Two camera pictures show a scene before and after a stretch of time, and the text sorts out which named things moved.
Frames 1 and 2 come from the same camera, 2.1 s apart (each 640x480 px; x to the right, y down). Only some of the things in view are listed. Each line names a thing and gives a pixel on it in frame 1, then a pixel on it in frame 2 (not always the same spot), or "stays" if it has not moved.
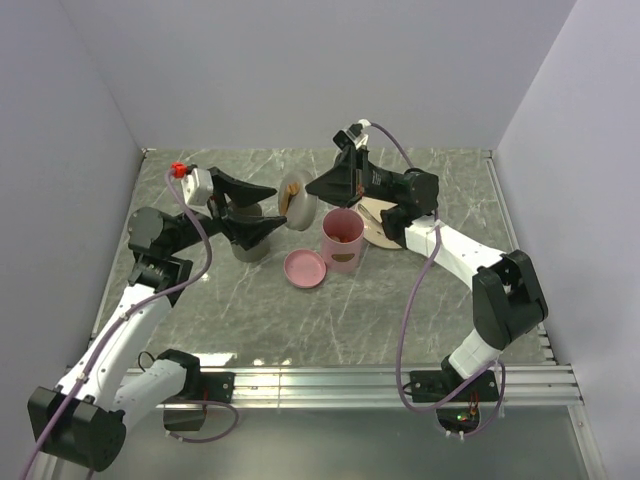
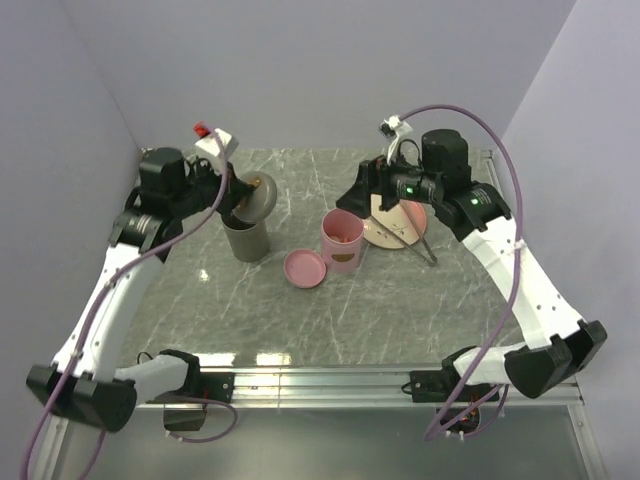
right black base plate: (437, 386) stays
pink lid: (305, 268) stays
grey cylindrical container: (257, 252) stays
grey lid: (302, 207) to (258, 202)
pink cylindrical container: (342, 239) stays
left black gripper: (246, 230) to (233, 184)
